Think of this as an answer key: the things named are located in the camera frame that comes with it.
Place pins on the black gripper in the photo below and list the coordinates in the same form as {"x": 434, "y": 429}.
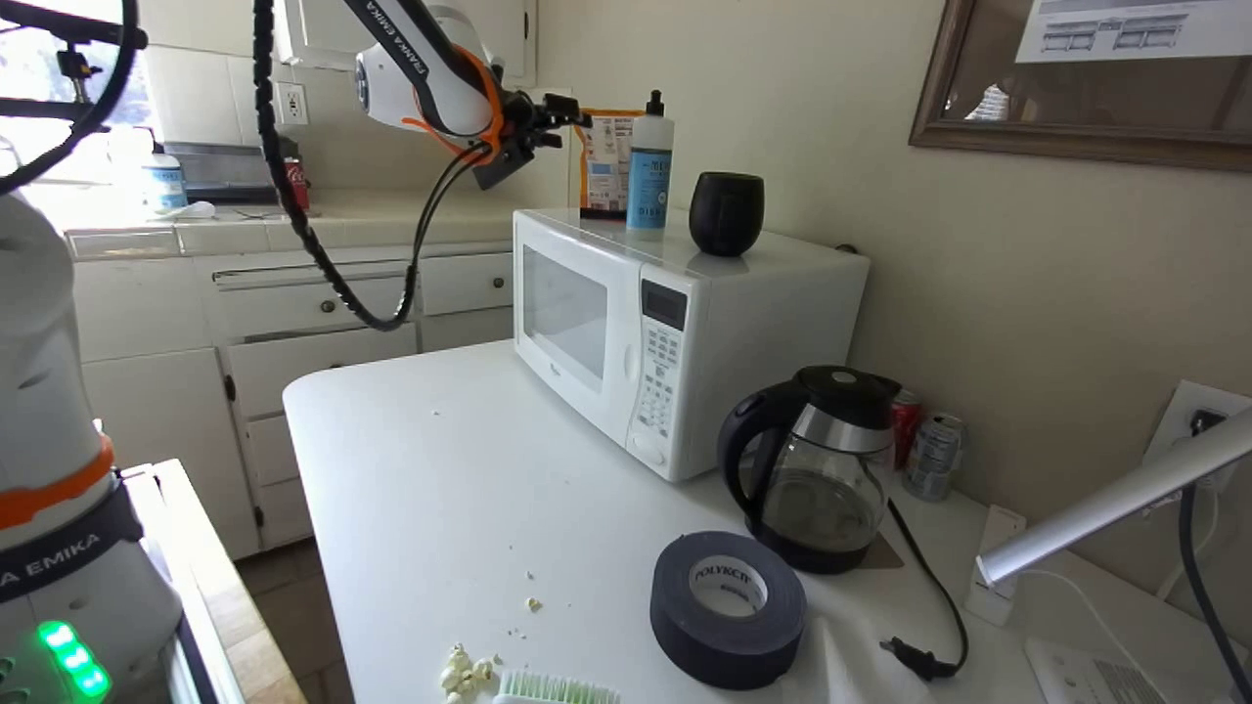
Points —
{"x": 528, "y": 117}

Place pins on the orange white snack pouch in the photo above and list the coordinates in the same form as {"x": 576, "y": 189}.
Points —
{"x": 606, "y": 168}

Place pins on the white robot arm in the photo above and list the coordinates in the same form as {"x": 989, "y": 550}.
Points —
{"x": 53, "y": 433}

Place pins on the white microwave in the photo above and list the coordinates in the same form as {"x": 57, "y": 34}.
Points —
{"x": 731, "y": 297}

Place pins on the red object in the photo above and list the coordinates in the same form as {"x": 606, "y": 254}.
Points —
{"x": 297, "y": 176}

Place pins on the blue spray bottle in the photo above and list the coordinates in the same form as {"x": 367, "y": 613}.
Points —
{"x": 649, "y": 182}

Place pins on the black cup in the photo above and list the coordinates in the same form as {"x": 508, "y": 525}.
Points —
{"x": 726, "y": 216}

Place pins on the black countertop appliance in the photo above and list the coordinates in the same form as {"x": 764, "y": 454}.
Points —
{"x": 223, "y": 173}

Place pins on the wooden framed board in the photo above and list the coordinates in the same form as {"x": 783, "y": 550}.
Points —
{"x": 953, "y": 103}

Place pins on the small clear bottle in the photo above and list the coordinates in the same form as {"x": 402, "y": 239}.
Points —
{"x": 165, "y": 182}

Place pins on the black glass kettle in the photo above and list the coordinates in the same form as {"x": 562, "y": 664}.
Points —
{"x": 824, "y": 484}

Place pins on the white drawer cabinet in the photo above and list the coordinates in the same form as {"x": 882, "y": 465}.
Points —
{"x": 169, "y": 339}

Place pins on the red silver can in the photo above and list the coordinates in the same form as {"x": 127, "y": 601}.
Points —
{"x": 936, "y": 454}

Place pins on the black tape roll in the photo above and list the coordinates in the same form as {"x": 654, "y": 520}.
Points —
{"x": 706, "y": 648}

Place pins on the popcorn pieces pile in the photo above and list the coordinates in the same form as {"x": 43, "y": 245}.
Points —
{"x": 469, "y": 675}

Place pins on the white printed paper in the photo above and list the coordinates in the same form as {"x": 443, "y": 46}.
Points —
{"x": 1120, "y": 34}

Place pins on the green white brush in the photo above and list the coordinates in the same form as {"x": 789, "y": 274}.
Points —
{"x": 555, "y": 691}

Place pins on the wooden table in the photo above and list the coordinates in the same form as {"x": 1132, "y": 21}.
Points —
{"x": 223, "y": 613}

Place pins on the white tube lamp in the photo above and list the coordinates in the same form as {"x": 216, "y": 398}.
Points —
{"x": 1111, "y": 501}

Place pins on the white wall outlet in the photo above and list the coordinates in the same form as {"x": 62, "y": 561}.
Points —
{"x": 1176, "y": 422}

